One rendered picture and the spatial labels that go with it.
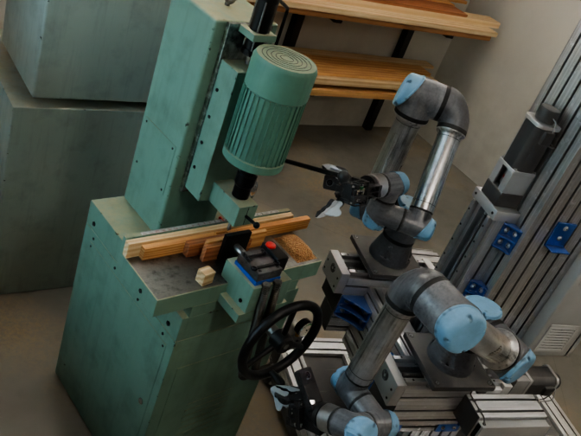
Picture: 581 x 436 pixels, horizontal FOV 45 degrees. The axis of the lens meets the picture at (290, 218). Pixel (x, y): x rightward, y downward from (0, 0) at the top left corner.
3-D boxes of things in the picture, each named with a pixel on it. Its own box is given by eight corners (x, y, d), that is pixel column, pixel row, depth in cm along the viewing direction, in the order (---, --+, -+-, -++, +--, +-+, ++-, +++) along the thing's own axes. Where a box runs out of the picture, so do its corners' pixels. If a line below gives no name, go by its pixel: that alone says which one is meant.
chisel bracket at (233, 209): (231, 231, 203) (239, 208, 199) (206, 203, 211) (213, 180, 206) (252, 227, 208) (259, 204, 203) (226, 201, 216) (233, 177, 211)
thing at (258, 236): (203, 257, 203) (208, 241, 200) (201, 254, 204) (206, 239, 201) (262, 245, 217) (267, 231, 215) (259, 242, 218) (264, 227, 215)
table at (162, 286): (169, 343, 179) (175, 325, 176) (114, 267, 196) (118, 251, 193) (335, 294, 219) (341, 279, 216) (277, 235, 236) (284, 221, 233)
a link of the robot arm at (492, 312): (464, 318, 217) (484, 285, 210) (494, 350, 209) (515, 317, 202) (437, 324, 210) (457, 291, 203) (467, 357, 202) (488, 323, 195)
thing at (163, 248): (142, 260, 193) (144, 249, 191) (138, 256, 194) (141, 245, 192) (306, 228, 234) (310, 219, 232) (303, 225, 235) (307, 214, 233)
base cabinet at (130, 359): (124, 495, 234) (174, 344, 198) (53, 372, 266) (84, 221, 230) (232, 448, 264) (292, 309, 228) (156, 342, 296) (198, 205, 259)
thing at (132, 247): (125, 259, 191) (129, 244, 189) (122, 253, 192) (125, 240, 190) (289, 227, 231) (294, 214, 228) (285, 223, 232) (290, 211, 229)
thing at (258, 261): (254, 286, 190) (260, 270, 187) (232, 260, 196) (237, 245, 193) (290, 277, 198) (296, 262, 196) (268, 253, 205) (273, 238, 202)
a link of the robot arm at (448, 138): (476, 103, 230) (424, 243, 227) (444, 91, 230) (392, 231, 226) (487, 95, 218) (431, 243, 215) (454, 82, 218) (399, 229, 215)
